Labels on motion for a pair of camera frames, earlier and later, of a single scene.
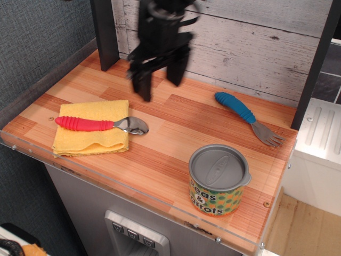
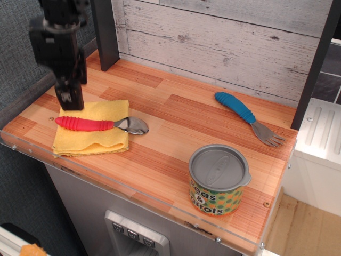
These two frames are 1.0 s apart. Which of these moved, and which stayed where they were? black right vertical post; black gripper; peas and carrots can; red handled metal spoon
Moved: black gripper
Stayed: red handled metal spoon; black right vertical post; peas and carrots can
